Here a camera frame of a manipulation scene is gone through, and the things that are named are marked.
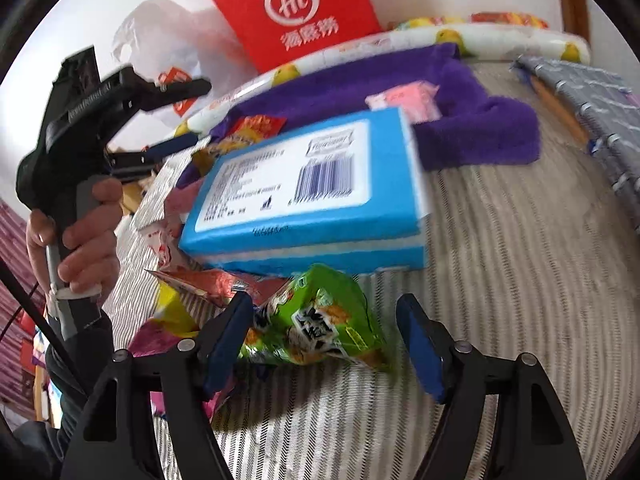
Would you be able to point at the red paper bag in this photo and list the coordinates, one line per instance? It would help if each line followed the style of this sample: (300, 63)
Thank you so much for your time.
(300, 10)

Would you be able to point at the yellow chips bag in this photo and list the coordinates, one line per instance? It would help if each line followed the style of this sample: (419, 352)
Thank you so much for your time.
(425, 22)

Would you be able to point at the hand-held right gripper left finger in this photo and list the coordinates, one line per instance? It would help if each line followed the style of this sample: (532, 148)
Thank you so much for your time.
(225, 350)

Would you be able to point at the small pink candy packet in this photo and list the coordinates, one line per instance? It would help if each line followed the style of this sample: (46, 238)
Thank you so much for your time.
(417, 102)
(384, 101)

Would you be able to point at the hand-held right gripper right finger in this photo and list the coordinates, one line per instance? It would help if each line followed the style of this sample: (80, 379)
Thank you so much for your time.
(425, 350)

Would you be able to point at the orange chips bag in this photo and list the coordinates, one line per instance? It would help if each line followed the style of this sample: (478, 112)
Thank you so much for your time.
(510, 19)

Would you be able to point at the green snack packet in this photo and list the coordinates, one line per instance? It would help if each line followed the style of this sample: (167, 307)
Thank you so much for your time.
(320, 320)

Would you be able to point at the purple towel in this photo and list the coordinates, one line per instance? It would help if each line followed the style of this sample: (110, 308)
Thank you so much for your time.
(480, 125)

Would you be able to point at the person's left hand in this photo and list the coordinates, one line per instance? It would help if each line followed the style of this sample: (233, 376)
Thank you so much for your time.
(95, 240)

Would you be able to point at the lemon print paper roll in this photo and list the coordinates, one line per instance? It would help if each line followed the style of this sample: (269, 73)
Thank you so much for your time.
(500, 40)

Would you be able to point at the red striped blanket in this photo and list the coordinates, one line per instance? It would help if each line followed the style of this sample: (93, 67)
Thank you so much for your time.
(17, 270)

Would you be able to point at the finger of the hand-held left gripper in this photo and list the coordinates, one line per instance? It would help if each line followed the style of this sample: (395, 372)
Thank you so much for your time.
(175, 91)
(175, 142)

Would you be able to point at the pile of mixed snack packets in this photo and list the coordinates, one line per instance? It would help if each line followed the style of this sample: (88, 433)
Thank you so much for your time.
(170, 260)

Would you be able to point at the brown wooden door frame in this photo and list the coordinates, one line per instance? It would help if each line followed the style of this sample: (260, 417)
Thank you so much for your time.
(575, 5)

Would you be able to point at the flat wooden box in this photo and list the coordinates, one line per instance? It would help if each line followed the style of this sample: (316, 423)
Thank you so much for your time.
(555, 105)

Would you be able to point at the grey checkered folded cloth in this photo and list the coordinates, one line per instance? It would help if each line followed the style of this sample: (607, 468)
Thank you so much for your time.
(595, 100)

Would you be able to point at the blue tissue box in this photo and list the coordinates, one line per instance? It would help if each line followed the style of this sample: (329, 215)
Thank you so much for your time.
(300, 195)

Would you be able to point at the white plastic bag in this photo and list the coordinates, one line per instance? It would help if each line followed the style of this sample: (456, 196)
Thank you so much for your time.
(165, 35)

